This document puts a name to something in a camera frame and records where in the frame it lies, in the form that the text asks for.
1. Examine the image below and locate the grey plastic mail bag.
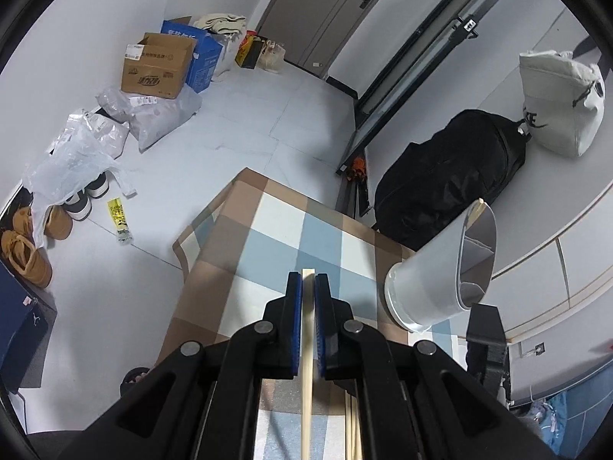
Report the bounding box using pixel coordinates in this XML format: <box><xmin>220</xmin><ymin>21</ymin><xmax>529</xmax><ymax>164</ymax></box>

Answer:
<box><xmin>97</xmin><ymin>84</ymin><xmax>202</xmax><ymax>153</ymax></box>

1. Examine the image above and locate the clear plastic bag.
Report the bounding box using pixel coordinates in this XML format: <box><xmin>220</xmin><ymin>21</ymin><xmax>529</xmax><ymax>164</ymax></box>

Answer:
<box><xmin>22</xmin><ymin>110</ymin><xmax>136</xmax><ymax>248</ymax></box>

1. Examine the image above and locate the black hanging backpack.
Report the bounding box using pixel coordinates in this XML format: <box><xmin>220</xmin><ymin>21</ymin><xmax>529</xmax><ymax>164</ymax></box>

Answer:
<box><xmin>374</xmin><ymin>109</ymin><xmax>531</xmax><ymax>251</ymax></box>

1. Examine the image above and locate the grey door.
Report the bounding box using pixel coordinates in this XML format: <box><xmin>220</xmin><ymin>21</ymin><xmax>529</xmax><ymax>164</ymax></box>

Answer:
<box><xmin>257</xmin><ymin>0</ymin><xmax>378</xmax><ymax>78</ymax></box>

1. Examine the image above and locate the yellow tube on floor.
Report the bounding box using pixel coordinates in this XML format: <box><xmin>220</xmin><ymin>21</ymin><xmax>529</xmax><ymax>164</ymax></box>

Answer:
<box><xmin>107</xmin><ymin>197</ymin><xmax>133</xmax><ymax>245</ymax></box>

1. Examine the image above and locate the brown cardboard box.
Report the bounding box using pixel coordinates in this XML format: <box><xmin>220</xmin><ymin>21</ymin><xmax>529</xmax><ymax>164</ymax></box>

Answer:
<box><xmin>121</xmin><ymin>32</ymin><xmax>197</xmax><ymax>100</ymax></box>

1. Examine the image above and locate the red yellow snack bag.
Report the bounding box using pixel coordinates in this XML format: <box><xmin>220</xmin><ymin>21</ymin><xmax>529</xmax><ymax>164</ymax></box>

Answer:
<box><xmin>235</xmin><ymin>30</ymin><xmax>267</xmax><ymax>70</ymax></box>

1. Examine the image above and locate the tan slipper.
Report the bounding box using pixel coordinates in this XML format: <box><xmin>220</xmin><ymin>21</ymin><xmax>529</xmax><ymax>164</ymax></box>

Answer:
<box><xmin>1</xmin><ymin>230</ymin><xmax>52</xmax><ymax>289</ymax></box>
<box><xmin>11</xmin><ymin>205</ymin><xmax>73</xmax><ymax>240</ymax></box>

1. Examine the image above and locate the dark blue shoe box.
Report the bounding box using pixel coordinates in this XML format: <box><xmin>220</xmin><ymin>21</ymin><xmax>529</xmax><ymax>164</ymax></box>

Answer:
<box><xmin>1</xmin><ymin>264</ymin><xmax>56</xmax><ymax>393</ymax></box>

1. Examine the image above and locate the black white sneaker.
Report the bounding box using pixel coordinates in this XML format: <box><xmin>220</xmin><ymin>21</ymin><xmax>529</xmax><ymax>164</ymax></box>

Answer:
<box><xmin>62</xmin><ymin>173</ymin><xmax>109</xmax><ymax>221</ymax></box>

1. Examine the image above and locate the blue cardboard box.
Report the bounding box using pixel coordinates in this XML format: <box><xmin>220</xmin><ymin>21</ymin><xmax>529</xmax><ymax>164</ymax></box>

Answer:
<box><xmin>161</xmin><ymin>20</ymin><xmax>222</xmax><ymax>94</ymax></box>

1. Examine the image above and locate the beige plastic bag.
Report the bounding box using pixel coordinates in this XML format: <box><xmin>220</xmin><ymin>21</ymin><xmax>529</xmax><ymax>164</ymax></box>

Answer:
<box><xmin>258</xmin><ymin>39</ymin><xmax>286</xmax><ymax>74</ymax></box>

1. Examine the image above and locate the cream tote bag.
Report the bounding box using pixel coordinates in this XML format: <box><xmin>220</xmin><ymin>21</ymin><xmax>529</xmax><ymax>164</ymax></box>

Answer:
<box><xmin>192</xmin><ymin>13</ymin><xmax>246</xmax><ymax>35</ymax></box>

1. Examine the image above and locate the grey white hanging bag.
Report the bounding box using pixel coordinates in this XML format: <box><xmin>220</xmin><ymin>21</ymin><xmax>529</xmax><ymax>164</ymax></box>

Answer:
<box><xmin>518</xmin><ymin>50</ymin><xmax>606</xmax><ymax>158</ymax></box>

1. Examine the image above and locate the black metal coat rack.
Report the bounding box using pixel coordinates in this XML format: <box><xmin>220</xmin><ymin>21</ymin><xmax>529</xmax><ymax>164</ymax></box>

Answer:
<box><xmin>334</xmin><ymin>0</ymin><xmax>528</xmax><ymax>176</ymax></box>

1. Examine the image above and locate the white utensil holder cup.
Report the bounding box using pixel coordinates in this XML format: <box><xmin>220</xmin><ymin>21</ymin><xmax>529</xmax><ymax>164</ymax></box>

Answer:
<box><xmin>384</xmin><ymin>199</ymin><xmax>498</xmax><ymax>332</ymax></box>

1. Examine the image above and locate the checkered tablecloth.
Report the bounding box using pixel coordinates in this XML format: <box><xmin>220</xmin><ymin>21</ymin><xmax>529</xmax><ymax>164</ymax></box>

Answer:
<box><xmin>158</xmin><ymin>168</ymin><xmax>465</xmax><ymax>459</ymax></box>

